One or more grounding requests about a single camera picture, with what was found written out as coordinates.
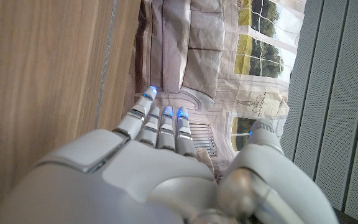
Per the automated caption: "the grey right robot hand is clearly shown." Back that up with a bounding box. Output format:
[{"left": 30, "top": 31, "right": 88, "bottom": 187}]
[{"left": 0, "top": 86, "right": 341, "bottom": 224}]

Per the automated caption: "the printed sofa room backdrop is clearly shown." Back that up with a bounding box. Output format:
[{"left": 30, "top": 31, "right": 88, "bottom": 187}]
[{"left": 121, "top": 0, "right": 307, "bottom": 184}]

